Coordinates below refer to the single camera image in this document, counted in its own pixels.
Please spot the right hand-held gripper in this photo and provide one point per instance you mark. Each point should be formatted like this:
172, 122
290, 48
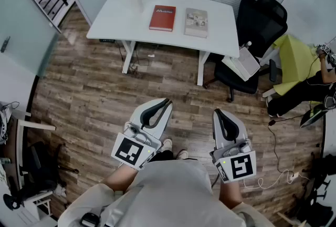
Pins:
240, 165

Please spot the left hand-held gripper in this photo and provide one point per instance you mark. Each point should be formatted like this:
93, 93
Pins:
128, 151

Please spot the red book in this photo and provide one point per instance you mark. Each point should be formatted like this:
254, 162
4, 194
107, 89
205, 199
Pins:
162, 18

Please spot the beige magazine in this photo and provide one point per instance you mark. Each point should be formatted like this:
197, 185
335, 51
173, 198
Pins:
196, 22

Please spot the person's right forearm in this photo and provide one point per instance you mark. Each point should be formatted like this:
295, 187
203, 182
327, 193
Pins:
230, 194

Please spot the person's left forearm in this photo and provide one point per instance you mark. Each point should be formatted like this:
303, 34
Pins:
119, 178

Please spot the person's left shoe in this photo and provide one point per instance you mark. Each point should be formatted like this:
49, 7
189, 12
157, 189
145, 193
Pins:
166, 144

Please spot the person's shoe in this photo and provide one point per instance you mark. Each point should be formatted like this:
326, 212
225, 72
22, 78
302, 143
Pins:
166, 144
271, 109
182, 154

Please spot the person's black trousers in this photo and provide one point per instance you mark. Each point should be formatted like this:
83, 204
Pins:
164, 155

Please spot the person's right shoe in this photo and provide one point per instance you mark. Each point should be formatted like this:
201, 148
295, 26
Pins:
182, 154

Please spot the white box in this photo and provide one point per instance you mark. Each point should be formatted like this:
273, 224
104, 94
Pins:
242, 63

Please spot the person's white shirt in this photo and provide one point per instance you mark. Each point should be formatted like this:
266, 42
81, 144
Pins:
170, 194

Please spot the black table control panel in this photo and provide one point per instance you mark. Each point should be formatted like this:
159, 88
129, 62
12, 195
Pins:
107, 40

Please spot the yellow-green cabinet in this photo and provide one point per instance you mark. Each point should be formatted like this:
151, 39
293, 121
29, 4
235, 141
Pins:
294, 63

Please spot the black office chair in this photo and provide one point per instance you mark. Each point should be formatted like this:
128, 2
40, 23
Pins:
262, 23

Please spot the black harness buckle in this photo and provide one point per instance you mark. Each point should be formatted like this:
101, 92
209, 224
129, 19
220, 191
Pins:
89, 220

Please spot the black swivel chair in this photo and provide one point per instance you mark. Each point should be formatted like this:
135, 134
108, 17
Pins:
39, 165

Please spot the white side table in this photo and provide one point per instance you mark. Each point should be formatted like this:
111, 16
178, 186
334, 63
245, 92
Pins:
21, 126

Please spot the frosted glass door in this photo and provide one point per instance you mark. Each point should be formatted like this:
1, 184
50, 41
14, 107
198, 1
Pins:
23, 23

